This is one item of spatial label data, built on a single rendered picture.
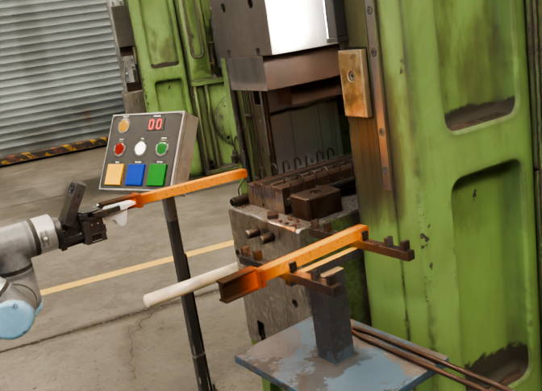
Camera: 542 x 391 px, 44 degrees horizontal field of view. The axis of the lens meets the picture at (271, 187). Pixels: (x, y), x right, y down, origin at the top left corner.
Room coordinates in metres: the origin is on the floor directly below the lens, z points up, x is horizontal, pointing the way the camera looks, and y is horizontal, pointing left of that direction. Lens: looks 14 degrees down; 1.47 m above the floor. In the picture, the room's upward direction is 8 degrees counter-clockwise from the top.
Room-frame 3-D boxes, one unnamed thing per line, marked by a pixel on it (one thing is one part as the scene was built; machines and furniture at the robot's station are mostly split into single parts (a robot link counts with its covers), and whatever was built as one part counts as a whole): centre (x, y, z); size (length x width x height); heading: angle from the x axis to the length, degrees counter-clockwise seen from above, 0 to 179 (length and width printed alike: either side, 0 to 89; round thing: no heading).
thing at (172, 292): (2.16, 0.28, 0.62); 0.44 x 0.05 x 0.05; 121
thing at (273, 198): (2.01, -0.16, 0.96); 0.42 x 0.20 x 0.09; 121
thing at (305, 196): (1.78, -0.12, 0.95); 0.12 x 0.08 x 0.06; 121
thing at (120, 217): (1.64, 0.39, 1.03); 0.09 x 0.03 x 0.06; 118
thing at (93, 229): (1.60, 0.49, 1.03); 0.12 x 0.08 x 0.09; 121
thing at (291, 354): (1.36, -0.09, 0.70); 0.40 x 0.30 x 0.02; 36
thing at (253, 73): (2.01, -0.16, 1.32); 0.42 x 0.20 x 0.10; 121
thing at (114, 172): (2.30, 0.53, 1.01); 0.07 x 0.05 x 0.07; 56
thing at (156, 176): (2.18, 0.37, 1.01); 0.07 x 0.05 x 0.07; 56
